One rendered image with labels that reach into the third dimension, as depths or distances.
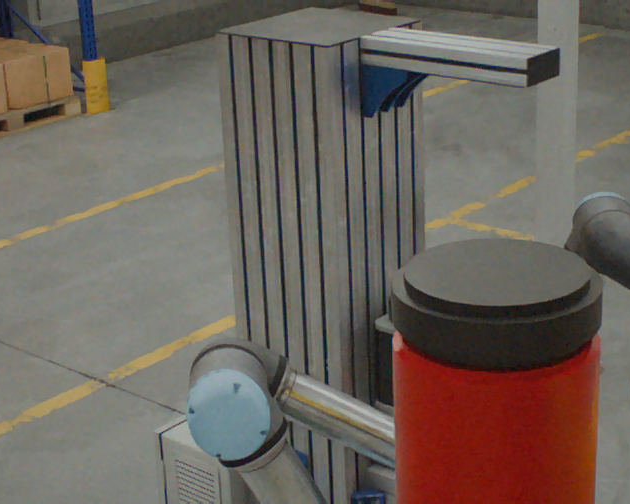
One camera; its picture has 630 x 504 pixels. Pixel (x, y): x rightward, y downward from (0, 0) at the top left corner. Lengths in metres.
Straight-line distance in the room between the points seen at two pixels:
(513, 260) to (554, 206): 5.02
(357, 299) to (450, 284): 1.97
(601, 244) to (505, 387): 2.16
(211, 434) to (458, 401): 1.61
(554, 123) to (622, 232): 2.81
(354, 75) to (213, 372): 0.56
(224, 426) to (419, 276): 1.59
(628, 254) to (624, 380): 3.22
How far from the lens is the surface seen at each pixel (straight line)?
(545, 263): 0.32
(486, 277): 0.31
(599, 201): 2.57
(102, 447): 5.25
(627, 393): 5.54
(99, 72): 10.18
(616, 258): 2.45
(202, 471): 2.59
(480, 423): 0.31
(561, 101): 5.21
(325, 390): 2.09
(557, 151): 5.27
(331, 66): 2.12
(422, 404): 0.31
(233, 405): 1.89
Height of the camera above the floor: 2.46
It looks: 20 degrees down
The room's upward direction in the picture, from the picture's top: 3 degrees counter-clockwise
